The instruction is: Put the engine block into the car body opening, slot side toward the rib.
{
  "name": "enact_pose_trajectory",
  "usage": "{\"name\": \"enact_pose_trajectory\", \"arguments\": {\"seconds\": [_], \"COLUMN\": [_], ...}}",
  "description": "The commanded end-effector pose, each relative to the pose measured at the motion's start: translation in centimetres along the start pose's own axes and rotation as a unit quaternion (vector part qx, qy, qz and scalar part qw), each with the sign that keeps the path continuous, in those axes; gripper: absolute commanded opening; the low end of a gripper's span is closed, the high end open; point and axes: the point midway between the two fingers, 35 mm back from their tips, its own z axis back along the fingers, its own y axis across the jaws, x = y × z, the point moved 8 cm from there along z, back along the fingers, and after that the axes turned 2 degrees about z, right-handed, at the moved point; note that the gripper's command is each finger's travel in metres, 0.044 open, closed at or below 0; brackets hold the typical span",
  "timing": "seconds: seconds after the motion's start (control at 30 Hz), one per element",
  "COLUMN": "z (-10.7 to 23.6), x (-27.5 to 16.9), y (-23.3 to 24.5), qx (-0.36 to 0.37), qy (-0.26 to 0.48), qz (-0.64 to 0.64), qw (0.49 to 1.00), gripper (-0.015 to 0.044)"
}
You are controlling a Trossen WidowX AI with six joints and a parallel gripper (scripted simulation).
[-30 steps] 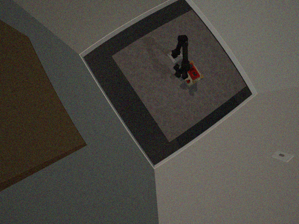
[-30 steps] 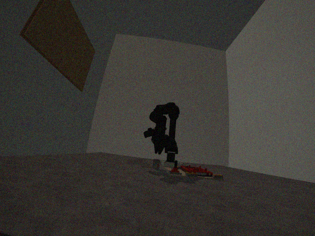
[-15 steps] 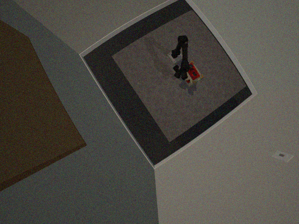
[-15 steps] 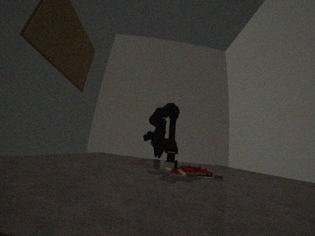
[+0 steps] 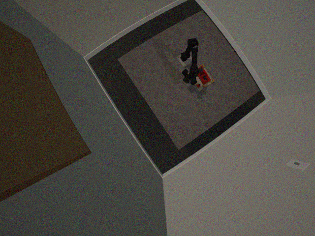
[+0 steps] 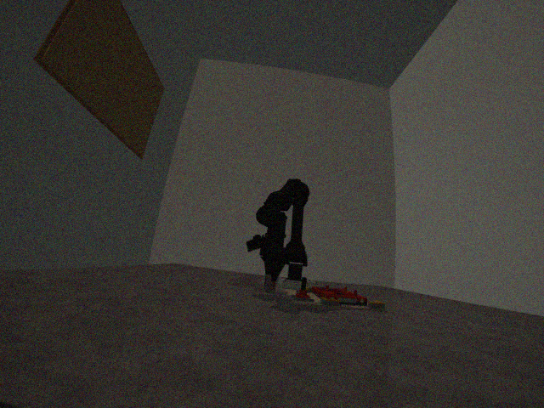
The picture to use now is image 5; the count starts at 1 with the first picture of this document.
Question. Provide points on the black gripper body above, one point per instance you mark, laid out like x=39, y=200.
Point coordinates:
x=185, y=72

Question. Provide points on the red toy car body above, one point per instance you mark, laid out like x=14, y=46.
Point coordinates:
x=204, y=78

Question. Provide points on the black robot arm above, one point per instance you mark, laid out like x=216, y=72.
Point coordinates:
x=193, y=72

